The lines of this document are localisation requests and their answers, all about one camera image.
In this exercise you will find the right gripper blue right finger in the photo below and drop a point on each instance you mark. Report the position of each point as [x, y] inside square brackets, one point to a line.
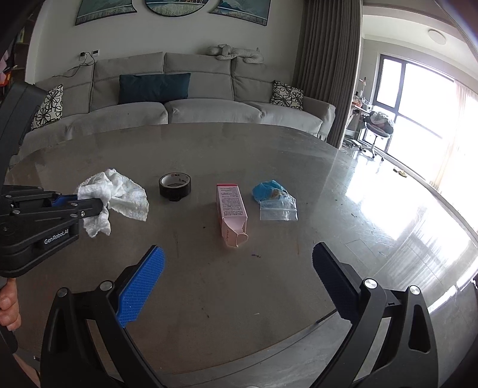
[408, 355]

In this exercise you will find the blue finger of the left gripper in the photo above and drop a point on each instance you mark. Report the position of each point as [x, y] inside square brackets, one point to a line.
[54, 208]
[22, 193]

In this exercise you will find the wall socket with cable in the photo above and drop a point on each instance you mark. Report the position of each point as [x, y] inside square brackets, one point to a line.
[89, 57]

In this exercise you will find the white tissue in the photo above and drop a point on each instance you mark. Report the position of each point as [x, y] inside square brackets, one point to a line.
[116, 192]

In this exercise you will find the ceiling lamp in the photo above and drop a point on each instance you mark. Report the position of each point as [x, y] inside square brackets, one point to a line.
[437, 37]

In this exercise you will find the cluttered desk by window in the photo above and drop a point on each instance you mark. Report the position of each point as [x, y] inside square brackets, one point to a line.
[360, 107]

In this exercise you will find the small clear zip bag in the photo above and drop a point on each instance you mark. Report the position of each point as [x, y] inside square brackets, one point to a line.
[283, 208]

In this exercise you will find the blue glove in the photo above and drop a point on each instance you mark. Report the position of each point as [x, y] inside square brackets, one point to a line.
[268, 191]

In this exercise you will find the grey plush toy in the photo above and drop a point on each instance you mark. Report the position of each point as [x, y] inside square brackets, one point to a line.
[225, 52]

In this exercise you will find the floral cushion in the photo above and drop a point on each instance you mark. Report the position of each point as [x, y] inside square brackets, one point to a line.
[51, 110]
[285, 95]

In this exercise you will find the left wall painting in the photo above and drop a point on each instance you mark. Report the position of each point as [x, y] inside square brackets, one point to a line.
[90, 10]

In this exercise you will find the floral cushion left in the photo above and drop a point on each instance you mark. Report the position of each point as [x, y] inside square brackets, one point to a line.
[51, 110]

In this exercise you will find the pink carton box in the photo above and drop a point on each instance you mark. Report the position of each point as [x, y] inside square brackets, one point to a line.
[232, 215]

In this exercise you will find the office chair with clothes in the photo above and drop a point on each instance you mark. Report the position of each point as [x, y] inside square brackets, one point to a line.
[380, 126]

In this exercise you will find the teal cushion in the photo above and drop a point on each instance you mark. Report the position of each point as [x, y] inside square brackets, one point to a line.
[157, 88]

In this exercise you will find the round wall painting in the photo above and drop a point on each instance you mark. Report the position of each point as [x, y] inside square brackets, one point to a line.
[175, 8]

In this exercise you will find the right wall painting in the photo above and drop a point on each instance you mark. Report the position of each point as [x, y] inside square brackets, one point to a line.
[254, 11]

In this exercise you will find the person's left hand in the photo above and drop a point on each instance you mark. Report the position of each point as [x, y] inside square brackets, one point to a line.
[10, 317]

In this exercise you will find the grey curtain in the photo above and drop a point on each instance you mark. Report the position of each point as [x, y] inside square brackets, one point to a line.
[328, 57]

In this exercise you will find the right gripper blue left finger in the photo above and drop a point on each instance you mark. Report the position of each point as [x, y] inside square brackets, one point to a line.
[86, 343]

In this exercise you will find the grey sectional sofa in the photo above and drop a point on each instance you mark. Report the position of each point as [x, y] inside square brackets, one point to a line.
[232, 91]

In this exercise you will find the floral cushion right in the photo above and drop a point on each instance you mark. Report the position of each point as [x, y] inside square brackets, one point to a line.
[285, 95]

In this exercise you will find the black tape roll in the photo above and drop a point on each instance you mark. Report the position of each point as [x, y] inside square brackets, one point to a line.
[175, 186]

